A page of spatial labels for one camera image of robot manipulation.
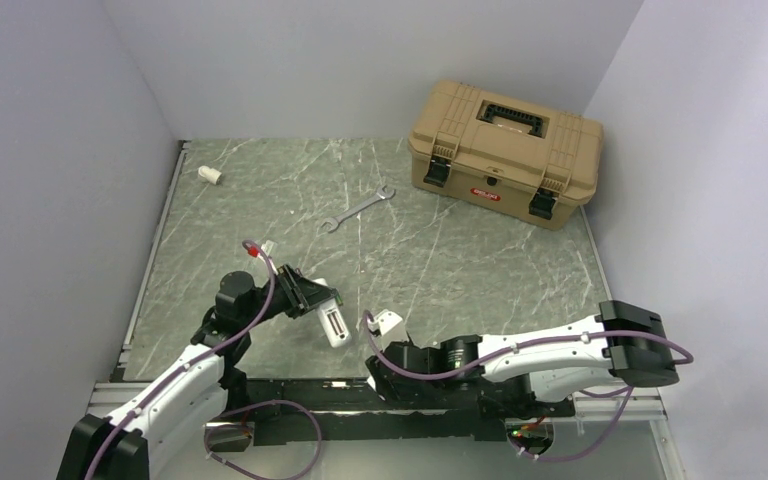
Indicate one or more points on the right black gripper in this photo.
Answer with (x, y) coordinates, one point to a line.
(385, 388)

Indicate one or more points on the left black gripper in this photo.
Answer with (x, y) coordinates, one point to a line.
(301, 294)

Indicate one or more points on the white remote control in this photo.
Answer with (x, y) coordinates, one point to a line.
(333, 322)

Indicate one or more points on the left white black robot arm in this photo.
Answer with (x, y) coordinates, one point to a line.
(137, 439)

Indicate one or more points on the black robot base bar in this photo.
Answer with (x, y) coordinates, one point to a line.
(279, 411)

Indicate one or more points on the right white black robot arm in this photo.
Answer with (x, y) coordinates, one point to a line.
(620, 342)

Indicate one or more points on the white remote battery cover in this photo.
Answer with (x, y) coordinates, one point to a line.
(209, 175)

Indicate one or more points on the silver open-end wrench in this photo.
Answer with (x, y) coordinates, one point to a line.
(331, 224)

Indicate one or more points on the tan plastic toolbox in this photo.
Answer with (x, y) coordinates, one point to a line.
(528, 161)

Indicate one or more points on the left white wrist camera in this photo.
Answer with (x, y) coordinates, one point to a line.
(256, 250)

